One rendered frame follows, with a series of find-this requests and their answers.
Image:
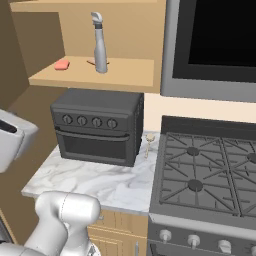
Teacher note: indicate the silver microwave oven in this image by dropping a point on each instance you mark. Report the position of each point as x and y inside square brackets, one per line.
[213, 46]

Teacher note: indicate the toaster oven door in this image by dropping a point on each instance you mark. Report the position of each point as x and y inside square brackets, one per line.
[93, 146]

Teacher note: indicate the white stove knob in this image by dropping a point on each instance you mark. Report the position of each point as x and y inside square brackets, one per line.
[165, 235]
[253, 250]
[193, 240]
[224, 246]

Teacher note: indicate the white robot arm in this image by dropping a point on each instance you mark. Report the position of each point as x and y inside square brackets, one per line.
[63, 216]

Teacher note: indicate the dark grey toaster oven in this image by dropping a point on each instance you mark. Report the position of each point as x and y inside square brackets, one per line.
[100, 106]

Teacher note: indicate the open wooden wall cabinet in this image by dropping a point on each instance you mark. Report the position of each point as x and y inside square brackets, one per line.
[133, 40]

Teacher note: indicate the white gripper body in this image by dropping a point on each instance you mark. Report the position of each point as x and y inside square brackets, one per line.
[11, 150]

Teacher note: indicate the pink bar soap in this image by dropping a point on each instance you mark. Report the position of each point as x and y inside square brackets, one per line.
[62, 65]

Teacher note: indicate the grey spray bottle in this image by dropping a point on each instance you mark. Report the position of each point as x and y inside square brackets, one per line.
[100, 53]

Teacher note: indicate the pale wooden spoon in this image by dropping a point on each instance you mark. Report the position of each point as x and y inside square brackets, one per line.
[149, 138]

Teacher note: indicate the wooden drawer front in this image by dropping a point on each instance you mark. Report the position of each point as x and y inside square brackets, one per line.
[123, 221]

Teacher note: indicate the toaster oven knob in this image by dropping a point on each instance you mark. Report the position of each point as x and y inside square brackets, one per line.
[67, 119]
[82, 120]
[97, 121]
[112, 123]

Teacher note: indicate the grey gas stove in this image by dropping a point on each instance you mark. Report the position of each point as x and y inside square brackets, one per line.
[200, 173]

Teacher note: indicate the wooden base cabinet door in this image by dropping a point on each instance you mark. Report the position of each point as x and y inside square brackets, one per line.
[113, 246]

